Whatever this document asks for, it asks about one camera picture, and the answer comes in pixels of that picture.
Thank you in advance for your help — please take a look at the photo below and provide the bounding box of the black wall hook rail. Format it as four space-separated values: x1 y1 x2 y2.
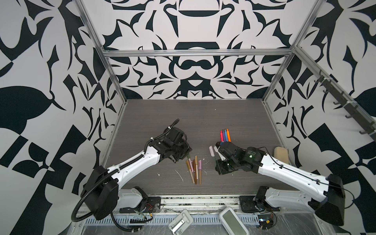
315 71 376 142

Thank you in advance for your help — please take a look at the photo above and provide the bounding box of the blue highlighter pen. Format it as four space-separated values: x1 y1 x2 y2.
224 129 229 142

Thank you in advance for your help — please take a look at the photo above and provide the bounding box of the white handheld device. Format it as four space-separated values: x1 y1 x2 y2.
168 210 194 235

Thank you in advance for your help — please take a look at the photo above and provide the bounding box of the black corrugated cable conduit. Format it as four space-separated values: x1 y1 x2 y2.
71 118 180 233

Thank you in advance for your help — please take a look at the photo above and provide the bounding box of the orange highlighter pen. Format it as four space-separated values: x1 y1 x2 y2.
227 129 231 142

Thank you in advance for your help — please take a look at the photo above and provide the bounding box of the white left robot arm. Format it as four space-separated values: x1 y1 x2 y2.
71 126 192 222

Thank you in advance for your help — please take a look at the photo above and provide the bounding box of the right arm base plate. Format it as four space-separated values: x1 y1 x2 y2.
239 195 280 213

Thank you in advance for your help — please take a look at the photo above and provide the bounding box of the beige sponge block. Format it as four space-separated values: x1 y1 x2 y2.
273 146 289 164

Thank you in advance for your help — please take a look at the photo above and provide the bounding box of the pink cap brown marker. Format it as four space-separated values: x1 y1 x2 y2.
198 160 202 185

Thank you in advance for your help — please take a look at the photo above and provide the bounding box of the tan marker pen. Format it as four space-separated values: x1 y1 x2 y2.
186 160 195 184

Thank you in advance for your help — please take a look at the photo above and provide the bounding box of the small circuit board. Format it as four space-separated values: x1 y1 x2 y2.
257 212 278 231

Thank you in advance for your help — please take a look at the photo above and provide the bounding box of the brown marker pen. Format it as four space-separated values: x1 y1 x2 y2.
192 160 197 185

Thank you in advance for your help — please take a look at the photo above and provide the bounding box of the gold cap cream marker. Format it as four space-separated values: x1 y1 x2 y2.
194 155 199 182

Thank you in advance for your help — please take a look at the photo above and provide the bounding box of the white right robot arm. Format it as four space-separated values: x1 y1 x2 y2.
211 142 346 226

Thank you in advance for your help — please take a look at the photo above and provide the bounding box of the grey screen device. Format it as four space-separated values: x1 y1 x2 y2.
219 207 250 235

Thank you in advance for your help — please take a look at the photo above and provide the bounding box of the pink highlighter pen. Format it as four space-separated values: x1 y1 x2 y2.
220 130 224 142

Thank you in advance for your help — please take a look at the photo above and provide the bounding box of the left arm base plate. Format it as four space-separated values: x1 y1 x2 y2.
119 196 161 213

